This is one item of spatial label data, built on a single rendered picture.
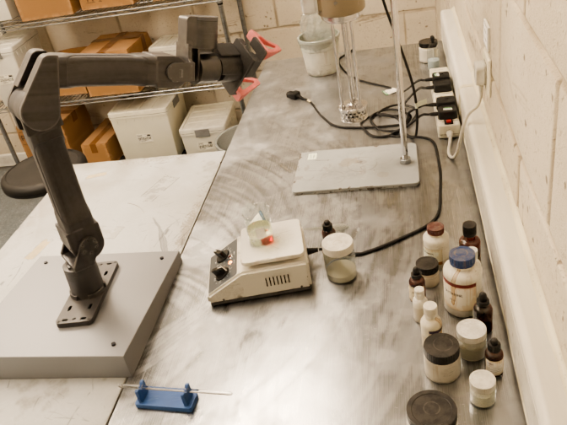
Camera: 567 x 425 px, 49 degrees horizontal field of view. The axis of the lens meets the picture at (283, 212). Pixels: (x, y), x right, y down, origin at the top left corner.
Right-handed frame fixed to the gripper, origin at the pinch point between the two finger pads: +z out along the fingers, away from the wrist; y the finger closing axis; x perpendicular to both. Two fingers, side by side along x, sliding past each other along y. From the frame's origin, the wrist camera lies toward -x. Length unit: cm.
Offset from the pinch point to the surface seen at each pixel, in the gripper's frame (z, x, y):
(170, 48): 103, -130, 119
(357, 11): 12.3, 3.4, -17.8
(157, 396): -46, 49, 23
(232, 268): -22.7, 34.5, 17.7
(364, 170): 24.1, 23.5, 12.9
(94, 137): 86, -136, 192
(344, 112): 17.2, 13.1, 2.8
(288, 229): -11.8, 33.6, 10.1
